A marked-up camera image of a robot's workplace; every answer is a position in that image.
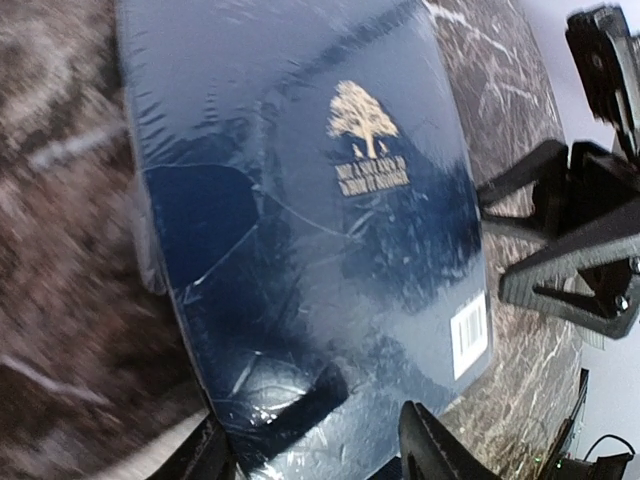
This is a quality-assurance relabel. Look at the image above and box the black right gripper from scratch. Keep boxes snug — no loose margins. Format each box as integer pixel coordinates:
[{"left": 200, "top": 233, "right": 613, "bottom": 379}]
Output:
[{"left": 476, "top": 139, "right": 639, "bottom": 340}]

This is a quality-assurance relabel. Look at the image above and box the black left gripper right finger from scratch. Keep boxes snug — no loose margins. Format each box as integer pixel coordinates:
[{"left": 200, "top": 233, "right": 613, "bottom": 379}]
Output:
[{"left": 398, "top": 401, "right": 500, "bottom": 480}]

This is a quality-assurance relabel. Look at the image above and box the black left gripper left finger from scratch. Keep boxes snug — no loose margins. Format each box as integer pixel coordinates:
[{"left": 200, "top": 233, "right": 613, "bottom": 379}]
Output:
[{"left": 170, "top": 412, "right": 235, "bottom": 479}]

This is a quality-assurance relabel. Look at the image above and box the navy blue notebook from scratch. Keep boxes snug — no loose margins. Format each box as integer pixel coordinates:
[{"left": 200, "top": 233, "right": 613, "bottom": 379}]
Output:
[{"left": 116, "top": 1, "right": 492, "bottom": 479}]

